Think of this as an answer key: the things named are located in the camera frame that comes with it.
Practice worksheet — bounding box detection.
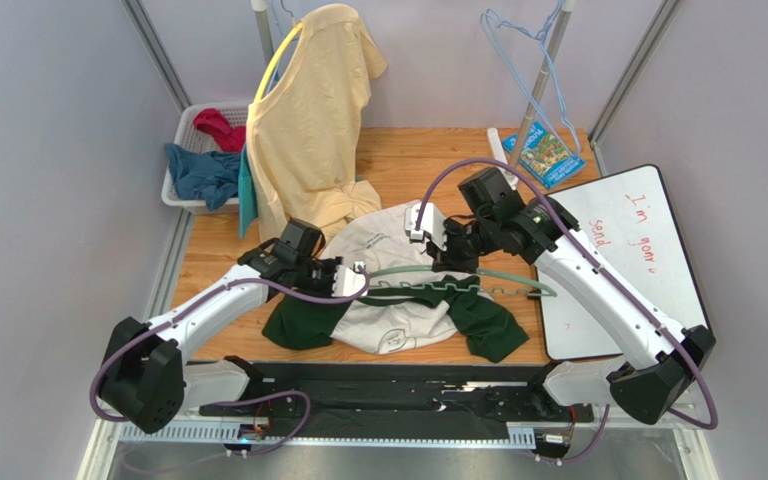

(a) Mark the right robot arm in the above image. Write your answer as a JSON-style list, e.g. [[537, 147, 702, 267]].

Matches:
[[404, 158, 719, 430]]

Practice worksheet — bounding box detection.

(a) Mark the blue garment in basket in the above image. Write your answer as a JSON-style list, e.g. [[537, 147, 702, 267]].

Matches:
[[164, 143, 241, 211]]

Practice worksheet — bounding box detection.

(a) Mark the yellow plastic hanger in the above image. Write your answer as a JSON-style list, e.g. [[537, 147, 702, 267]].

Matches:
[[254, 21, 304, 102]]

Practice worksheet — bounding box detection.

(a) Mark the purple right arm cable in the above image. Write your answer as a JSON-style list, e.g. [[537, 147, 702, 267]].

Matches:
[[413, 158, 719, 466]]

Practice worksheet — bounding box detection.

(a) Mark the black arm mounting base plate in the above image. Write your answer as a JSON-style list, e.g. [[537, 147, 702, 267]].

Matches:
[[198, 362, 595, 441]]

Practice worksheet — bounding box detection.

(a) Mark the blue wire hanger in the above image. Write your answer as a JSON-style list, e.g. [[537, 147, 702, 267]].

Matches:
[[480, 0, 584, 158]]

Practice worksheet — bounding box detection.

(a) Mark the aluminium frame post right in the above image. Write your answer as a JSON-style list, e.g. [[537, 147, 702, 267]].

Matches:
[[588, 0, 684, 148]]

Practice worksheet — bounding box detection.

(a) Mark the aluminium frame post left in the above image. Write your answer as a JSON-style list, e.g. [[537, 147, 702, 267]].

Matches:
[[121, 0, 191, 112]]

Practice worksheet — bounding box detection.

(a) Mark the white plastic laundry basket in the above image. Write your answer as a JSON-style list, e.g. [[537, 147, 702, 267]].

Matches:
[[161, 100, 249, 215]]

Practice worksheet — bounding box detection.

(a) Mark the red garment in basket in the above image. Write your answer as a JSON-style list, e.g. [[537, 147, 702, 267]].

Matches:
[[192, 108, 247, 153]]

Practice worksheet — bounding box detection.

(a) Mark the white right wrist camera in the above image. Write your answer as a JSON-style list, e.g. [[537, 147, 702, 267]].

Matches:
[[404, 203, 447, 251]]

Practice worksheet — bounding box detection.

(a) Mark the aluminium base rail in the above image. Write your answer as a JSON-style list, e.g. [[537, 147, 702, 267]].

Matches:
[[77, 375, 718, 480]]

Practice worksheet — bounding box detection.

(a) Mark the white dry-erase board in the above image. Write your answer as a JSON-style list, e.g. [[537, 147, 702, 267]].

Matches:
[[538, 165, 709, 361]]

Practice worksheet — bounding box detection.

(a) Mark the aluminium frame post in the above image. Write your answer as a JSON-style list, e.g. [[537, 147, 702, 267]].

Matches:
[[121, 0, 191, 112], [588, 0, 684, 148]]

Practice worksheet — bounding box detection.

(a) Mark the teal garment on hanger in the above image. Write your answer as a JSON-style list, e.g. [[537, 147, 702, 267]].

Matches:
[[237, 146, 258, 238]]

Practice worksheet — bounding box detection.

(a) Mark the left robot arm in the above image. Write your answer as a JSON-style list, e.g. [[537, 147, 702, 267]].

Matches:
[[89, 219, 368, 434]]

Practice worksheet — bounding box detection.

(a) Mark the cream yellow t-shirt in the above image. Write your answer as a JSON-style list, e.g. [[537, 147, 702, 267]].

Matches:
[[246, 4, 387, 240]]

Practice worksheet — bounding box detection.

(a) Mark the white clothes rack base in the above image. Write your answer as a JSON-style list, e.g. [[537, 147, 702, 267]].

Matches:
[[486, 127, 519, 191]]

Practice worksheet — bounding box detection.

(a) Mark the green and white t-shirt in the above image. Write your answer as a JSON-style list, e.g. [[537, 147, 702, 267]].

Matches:
[[262, 203, 529, 363]]

